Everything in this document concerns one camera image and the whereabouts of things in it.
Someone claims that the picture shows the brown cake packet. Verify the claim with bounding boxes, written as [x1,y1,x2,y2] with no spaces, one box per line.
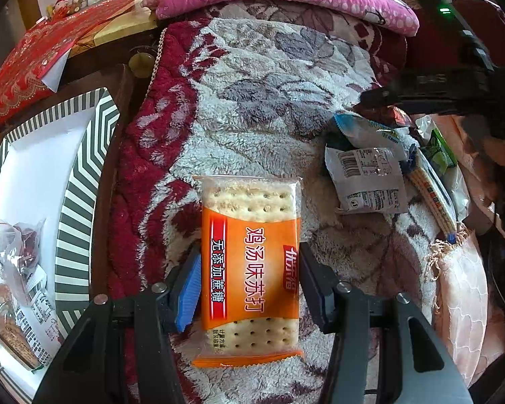
[0,284,64,371]

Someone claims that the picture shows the orange cracker packet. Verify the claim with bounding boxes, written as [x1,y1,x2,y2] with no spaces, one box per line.
[191,174,304,369]

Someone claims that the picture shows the maroon cloth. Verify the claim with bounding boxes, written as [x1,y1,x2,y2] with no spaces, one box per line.
[404,0,505,93]

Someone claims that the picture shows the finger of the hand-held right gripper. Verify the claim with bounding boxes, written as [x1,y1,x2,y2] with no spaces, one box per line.
[359,82,409,108]

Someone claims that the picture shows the person's right hand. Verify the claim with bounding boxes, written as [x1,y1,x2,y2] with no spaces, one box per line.
[463,113,505,165]

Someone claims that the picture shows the peach quilted cloth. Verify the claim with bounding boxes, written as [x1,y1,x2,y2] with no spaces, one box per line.
[429,109,505,388]

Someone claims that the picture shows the green snack packet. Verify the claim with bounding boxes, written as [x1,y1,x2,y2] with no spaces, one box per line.
[421,128,459,175]

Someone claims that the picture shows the white barcode snack packet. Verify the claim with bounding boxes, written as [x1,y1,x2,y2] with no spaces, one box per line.
[324,146,409,215]

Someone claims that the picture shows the clear plastic bag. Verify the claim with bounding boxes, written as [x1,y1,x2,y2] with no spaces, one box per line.
[416,115,472,224]

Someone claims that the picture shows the floral fleece blanket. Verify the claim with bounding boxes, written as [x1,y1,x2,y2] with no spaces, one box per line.
[105,2,468,404]

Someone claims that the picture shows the red gold patterned cloth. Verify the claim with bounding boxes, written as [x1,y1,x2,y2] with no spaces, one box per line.
[0,0,156,127]

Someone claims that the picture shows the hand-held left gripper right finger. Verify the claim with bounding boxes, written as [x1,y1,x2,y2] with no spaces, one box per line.
[299,242,476,404]

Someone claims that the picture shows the clear bag of red dates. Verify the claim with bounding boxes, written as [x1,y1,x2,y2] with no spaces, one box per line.
[0,219,47,304]

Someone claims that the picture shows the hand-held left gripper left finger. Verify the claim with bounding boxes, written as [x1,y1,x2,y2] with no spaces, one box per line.
[34,244,203,404]

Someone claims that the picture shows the long striped snack packet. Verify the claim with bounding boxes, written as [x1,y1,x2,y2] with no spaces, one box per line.
[404,156,459,245]

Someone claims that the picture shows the green white striped box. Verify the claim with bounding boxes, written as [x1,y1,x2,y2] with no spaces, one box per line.
[0,88,121,404]

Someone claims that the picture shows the red snack packet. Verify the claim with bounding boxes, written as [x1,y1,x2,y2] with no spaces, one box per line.
[379,105,417,129]

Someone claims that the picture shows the brass round knob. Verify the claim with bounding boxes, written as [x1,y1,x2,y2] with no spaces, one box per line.
[128,53,154,78]

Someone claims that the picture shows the dark wooden bed frame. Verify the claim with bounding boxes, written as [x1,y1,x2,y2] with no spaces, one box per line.
[86,63,152,304]

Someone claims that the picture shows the plush toys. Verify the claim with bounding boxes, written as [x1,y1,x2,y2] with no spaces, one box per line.
[46,0,87,20]

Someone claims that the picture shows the blue white snack packet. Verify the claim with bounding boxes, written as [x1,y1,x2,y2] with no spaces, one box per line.
[334,113,417,161]

